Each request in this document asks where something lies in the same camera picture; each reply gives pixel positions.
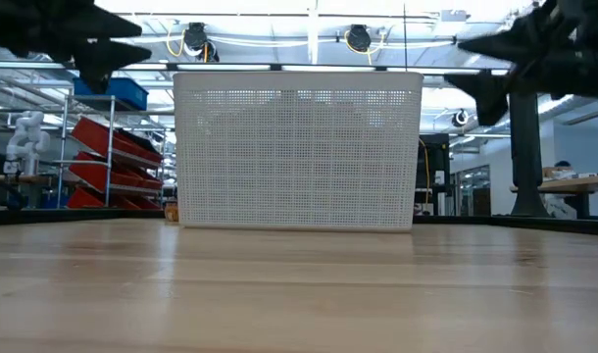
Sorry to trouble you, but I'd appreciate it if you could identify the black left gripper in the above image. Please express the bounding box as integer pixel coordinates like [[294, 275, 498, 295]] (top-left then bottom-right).
[[0, 0, 154, 95]]

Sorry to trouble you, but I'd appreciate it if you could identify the white perforated plastic basket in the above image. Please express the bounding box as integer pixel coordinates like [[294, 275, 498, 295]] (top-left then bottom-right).
[[173, 71, 424, 233]]

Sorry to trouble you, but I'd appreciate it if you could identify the yellow hanging cable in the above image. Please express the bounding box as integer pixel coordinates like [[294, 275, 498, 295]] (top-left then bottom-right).
[[417, 137, 431, 208]]

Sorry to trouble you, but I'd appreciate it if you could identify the blue plastic bin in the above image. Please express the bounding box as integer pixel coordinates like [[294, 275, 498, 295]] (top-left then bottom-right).
[[72, 76, 150, 112]]

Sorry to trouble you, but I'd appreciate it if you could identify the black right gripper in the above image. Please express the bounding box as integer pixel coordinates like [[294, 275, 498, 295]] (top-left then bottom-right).
[[443, 0, 598, 127]]

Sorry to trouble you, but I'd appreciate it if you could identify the person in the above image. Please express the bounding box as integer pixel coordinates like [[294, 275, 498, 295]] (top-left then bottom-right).
[[542, 160, 580, 221]]

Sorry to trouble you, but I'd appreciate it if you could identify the wooden desk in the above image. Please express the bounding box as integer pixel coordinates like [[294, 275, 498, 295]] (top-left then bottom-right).
[[508, 172, 598, 220]]

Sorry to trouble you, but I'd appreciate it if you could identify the red plastic bin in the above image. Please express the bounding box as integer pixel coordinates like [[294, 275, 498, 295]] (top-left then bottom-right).
[[67, 150, 165, 193], [65, 186, 162, 212], [71, 116, 164, 166]]

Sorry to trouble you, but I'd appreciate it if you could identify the metal wire shelf rack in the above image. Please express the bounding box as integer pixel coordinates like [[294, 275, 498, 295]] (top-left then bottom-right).
[[53, 94, 168, 211]]

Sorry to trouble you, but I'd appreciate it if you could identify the black cabinet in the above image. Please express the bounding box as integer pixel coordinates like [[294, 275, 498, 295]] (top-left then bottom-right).
[[414, 132, 453, 218]]

